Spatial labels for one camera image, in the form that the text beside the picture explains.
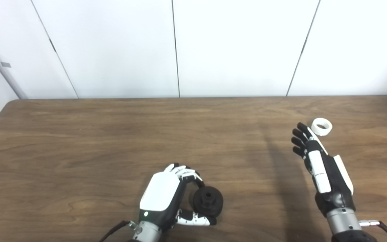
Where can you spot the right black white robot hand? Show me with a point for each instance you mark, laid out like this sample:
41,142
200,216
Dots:
336,188

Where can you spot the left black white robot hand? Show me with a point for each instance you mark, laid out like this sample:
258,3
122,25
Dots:
160,195

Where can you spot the round black plastic part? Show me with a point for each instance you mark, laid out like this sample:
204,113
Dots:
208,203

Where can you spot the small gray conduit clip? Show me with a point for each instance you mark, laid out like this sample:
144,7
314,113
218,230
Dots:
6,64

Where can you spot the gray wall conduit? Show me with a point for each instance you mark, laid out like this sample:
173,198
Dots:
3,65

